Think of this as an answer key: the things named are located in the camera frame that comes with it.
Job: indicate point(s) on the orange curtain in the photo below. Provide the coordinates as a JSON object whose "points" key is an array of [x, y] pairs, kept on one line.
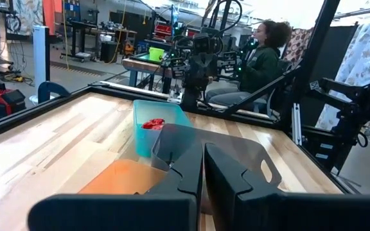
{"points": [[51, 16]]}

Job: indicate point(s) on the red background toolbox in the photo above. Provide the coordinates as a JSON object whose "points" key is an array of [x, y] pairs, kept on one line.
{"points": [[162, 30]]}

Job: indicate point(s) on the teal translucent plastic bin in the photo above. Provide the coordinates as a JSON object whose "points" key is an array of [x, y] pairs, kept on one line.
{"points": [[143, 141]]}

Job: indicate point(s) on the black aluminium table frame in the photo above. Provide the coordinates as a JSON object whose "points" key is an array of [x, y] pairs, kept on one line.
{"points": [[27, 115]]}

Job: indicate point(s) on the person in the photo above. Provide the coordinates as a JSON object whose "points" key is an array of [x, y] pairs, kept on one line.
{"points": [[262, 67]]}

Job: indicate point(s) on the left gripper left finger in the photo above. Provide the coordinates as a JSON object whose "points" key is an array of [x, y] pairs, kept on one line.
{"points": [[124, 211]]}

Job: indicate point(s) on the wooden table with blue legs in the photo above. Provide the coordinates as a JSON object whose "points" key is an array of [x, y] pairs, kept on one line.
{"points": [[140, 65]]}

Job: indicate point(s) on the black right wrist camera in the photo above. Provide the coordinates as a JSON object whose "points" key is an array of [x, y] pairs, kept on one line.
{"points": [[202, 43]]}

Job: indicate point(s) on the black background workbench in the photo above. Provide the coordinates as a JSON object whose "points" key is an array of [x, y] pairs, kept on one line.
{"points": [[75, 25]]}

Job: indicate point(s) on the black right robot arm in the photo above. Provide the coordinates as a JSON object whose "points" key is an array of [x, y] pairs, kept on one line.
{"points": [[191, 93]]}

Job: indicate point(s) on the red chocolate bar wrapper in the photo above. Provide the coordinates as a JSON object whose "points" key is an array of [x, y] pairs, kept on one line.
{"points": [[154, 123]]}

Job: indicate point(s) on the pale floral curtain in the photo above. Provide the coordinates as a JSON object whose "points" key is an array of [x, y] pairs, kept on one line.
{"points": [[27, 13]]}

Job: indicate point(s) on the brown dotted curtain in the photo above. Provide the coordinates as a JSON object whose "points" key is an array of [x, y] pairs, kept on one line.
{"points": [[297, 43]]}

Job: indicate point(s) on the grey translucent plastic bin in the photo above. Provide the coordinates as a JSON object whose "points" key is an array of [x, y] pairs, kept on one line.
{"points": [[236, 150]]}

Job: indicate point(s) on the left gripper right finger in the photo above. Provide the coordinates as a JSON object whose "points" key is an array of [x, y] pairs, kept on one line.
{"points": [[284, 211]]}

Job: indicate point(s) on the orange translucent plastic bin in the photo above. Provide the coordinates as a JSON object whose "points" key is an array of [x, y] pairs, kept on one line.
{"points": [[120, 178]]}

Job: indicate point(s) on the black equipment rig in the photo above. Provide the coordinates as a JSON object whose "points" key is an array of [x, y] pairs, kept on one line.
{"points": [[348, 93]]}

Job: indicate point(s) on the bright green bucket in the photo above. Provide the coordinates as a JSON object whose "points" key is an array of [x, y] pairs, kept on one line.
{"points": [[156, 54]]}

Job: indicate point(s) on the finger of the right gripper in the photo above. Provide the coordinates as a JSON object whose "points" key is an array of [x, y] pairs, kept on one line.
{"points": [[199, 70], [211, 69]]}

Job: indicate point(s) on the black partition panel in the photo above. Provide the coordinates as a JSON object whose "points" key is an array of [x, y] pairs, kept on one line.
{"points": [[336, 51]]}

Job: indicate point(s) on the blue curved bracket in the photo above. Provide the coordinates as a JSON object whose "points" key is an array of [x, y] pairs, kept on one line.
{"points": [[48, 87]]}

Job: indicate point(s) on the white leaf-patterned curtain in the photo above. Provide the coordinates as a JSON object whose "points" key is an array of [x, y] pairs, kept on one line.
{"points": [[361, 57]]}

